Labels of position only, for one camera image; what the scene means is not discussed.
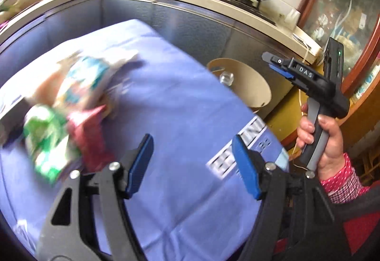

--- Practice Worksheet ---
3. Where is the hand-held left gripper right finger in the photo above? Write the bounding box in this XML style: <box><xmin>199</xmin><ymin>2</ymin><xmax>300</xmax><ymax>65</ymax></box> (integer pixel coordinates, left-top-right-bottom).
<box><xmin>232</xmin><ymin>134</ymin><xmax>340</xmax><ymax>261</ymax></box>

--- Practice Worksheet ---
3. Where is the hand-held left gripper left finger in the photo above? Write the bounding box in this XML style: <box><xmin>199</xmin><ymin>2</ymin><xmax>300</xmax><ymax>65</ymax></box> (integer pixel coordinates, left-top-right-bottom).
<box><xmin>36</xmin><ymin>133</ymin><xmax>155</xmax><ymax>261</ymax></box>

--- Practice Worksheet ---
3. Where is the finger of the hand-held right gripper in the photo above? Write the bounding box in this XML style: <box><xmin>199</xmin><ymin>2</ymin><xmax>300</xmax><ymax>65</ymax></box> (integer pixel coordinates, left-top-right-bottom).
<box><xmin>262</xmin><ymin>52</ymin><xmax>294</xmax><ymax>80</ymax></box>

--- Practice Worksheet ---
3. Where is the person's right forearm dotted sleeve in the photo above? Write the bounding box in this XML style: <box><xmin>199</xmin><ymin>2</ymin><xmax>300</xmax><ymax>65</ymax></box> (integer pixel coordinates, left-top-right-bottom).
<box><xmin>319</xmin><ymin>153</ymin><xmax>372</xmax><ymax>206</ymax></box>

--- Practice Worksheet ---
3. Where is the person's right hand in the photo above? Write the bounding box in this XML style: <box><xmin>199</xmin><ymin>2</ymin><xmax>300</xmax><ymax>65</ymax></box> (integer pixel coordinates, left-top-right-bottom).
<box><xmin>297</xmin><ymin>104</ymin><xmax>345</xmax><ymax>182</ymax></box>

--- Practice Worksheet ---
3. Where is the white socket box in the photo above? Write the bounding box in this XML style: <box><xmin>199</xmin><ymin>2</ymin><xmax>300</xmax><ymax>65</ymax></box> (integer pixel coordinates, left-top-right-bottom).
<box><xmin>284</xmin><ymin>9</ymin><xmax>301</xmax><ymax>26</ymax></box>

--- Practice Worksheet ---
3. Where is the clear plastic cup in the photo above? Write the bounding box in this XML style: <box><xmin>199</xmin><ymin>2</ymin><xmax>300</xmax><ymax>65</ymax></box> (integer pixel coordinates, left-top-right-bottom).
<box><xmin>220</xmin><ymin>71</ymin><xmax>235</xmax><ymax>86</ymax></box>

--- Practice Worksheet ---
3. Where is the crimson snack packet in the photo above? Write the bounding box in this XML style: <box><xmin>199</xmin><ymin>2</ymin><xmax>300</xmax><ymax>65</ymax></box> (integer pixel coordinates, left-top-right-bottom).
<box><xmin>67</xmin><ymin>105</ymin><xmax>115</xmax><ymax>172</ymax></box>

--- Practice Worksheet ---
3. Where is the blue printed tablecloth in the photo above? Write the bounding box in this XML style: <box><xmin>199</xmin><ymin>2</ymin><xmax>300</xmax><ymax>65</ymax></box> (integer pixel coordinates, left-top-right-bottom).
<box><xmin>0</xmin><ymin>19</ymin><xmax>290</xmax><ymax>261</ymax></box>

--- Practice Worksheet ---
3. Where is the wooden framed glass door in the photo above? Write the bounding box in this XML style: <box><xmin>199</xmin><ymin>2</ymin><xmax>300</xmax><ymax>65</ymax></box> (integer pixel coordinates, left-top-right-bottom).
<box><xmin>297</xmin><ymin>0</ymin><xmax>380</xmax><ymax>101</ymax></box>

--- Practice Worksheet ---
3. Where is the green snack packet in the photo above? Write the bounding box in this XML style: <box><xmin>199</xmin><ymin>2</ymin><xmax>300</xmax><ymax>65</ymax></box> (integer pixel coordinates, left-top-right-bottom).
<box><xmin>24</xmin><ymin>104</ymin><xmax>82</xmax><ymax>186</ymax></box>

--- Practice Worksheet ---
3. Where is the white teal snack packet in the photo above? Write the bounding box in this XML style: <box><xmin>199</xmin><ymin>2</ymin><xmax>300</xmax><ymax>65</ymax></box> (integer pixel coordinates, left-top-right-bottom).
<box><xmin>56</xmin><ymin>56</ymin><xmax>119</xmax><ymax>110</ymax></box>

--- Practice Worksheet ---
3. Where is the orange plastic bag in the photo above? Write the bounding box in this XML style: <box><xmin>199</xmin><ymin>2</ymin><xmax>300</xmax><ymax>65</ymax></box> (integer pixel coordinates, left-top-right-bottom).
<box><xmin>30</xmin><ymin>68</ymin><xmax>69</xmax><ymax>107</ymax></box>

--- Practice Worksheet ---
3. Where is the person's dark red clothing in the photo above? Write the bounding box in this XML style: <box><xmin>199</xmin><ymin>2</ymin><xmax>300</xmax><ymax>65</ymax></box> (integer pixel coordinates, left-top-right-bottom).
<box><xmin>273</xmin><ymin>184</ymin><xmax>380</xmax><ymax>261</ymax></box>

